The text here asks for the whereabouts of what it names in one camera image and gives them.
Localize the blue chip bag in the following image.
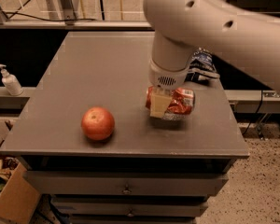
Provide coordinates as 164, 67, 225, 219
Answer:
186, 48, 220, 82

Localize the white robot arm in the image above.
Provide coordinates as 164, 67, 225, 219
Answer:
143, 0, 280, 93

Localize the top drawer metal knob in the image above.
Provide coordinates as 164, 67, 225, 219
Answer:
122, 185, 132, 195

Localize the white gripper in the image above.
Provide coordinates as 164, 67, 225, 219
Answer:
148, 59, 189, 119

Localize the grey drawer cabinet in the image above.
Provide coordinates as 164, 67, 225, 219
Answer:
1, 32, 248, 224

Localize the white pump soap bottle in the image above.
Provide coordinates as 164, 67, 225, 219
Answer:
0, 64, 23, 96

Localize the black cable on shelf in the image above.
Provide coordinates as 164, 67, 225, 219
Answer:
4, 11, 97, 23

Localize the cardboard box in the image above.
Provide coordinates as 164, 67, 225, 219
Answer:
0, 164, 41, 224

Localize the red apple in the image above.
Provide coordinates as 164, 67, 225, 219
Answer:
81, 106, 115, 141

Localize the red crushed coke can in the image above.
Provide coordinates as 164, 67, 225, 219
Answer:
146, 86, 195, 121

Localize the drawer metal knob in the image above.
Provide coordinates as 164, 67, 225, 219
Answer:
127, 210, 135, 217
122, 185, 132, 195

